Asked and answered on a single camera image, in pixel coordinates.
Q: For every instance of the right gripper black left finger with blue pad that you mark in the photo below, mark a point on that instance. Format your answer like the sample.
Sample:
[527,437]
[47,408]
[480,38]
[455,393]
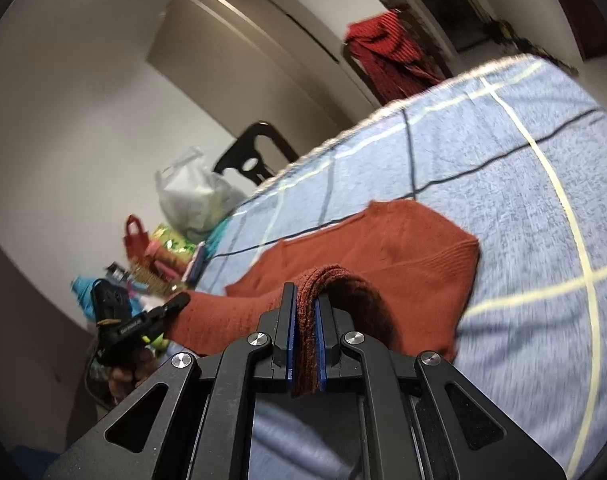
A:
[261,362]

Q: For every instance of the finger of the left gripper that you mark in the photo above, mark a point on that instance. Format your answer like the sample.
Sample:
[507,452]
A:
[160,318]

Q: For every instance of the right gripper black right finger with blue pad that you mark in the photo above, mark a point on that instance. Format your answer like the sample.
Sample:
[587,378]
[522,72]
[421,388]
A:
[379,382]

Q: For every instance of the rust red knit sweater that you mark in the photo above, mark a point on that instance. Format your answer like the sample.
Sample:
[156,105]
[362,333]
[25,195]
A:
[402,271]

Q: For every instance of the person's left hand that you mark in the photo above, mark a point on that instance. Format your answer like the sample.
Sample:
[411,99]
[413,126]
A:
[122,381]

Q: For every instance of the pink lidded cup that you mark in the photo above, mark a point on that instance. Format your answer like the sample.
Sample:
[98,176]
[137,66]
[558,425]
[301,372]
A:
[164,264]

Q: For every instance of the blue thermos jug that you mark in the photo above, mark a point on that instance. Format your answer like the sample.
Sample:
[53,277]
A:
[82,288]

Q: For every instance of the dark blue flat case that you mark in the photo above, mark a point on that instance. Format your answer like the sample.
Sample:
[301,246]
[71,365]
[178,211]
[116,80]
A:
[195,266]

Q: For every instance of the green floral box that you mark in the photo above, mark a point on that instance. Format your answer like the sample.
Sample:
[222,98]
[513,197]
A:
[174,242]

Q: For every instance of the red gift bag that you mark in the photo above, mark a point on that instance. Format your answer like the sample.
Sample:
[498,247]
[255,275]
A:
[136,241]

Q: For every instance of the white plastic bag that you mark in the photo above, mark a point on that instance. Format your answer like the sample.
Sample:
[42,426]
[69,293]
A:
[193,198]

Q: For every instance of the black wooden chair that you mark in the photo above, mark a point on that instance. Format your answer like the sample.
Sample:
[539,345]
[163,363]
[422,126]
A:
[244,157]

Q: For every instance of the blue checked table cloth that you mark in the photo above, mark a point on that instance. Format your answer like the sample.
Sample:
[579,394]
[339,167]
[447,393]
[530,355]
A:
[514,152]

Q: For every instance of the red checked garment on chair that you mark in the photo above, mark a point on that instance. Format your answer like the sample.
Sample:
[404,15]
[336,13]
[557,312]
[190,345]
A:
[395,65]

